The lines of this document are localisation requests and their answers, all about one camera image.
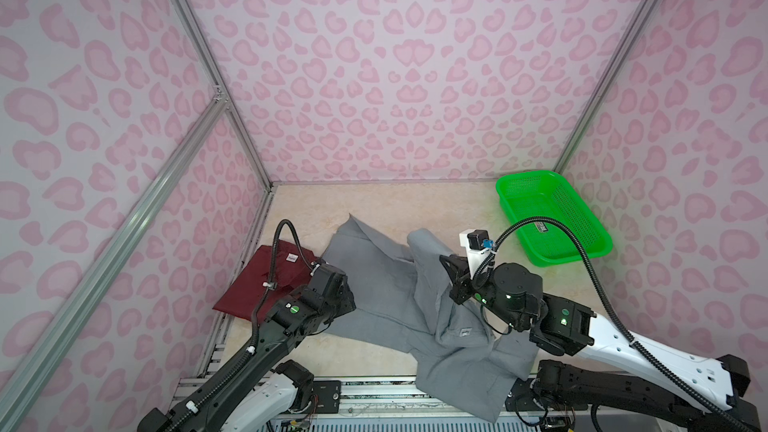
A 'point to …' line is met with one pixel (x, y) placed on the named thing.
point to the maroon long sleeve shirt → (248, 267)
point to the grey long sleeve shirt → (404, 301)
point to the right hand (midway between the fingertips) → (439, 259)
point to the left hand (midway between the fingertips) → (349, 293)
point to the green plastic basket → (548, 194)
